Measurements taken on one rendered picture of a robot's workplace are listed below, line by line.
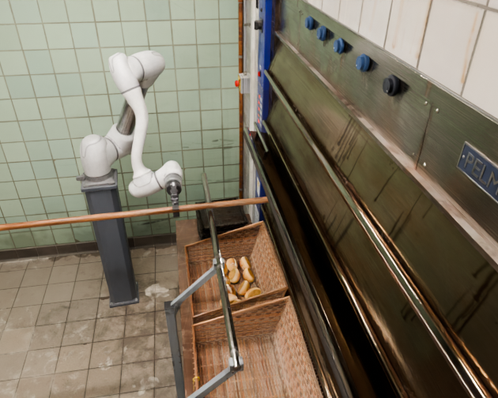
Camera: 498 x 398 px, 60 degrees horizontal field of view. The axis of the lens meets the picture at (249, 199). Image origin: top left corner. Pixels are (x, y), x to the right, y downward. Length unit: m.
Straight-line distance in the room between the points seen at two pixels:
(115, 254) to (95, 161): 0.69
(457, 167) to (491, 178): 0.09
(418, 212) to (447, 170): 0.14
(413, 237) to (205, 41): 2.30
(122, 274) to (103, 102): 1.18
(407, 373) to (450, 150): 0.52
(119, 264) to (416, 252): 2.36
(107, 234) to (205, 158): 0.96
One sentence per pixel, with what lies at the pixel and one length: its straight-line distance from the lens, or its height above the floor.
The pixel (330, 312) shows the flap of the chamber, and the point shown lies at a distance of 1.29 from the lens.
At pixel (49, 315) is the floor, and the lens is 3.42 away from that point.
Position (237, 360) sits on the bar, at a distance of 1.47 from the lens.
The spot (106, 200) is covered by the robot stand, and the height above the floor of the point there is 0.89.
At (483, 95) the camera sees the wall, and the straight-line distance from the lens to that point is 0.79.
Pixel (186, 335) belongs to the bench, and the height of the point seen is 0.58.
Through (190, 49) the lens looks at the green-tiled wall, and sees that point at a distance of 3.03.
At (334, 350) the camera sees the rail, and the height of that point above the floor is 1.44.
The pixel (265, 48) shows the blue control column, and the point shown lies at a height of 1.81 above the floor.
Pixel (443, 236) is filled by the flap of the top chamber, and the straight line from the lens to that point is 0.93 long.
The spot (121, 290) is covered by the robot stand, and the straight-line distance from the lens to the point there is 3.23.
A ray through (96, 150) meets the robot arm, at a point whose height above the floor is 1.22.
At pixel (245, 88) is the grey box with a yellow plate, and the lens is 2.77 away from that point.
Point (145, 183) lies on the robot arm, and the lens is 2.30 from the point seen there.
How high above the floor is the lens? 2.36
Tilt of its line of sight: 34 degrees down
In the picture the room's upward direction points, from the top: 1 degrees clockwise
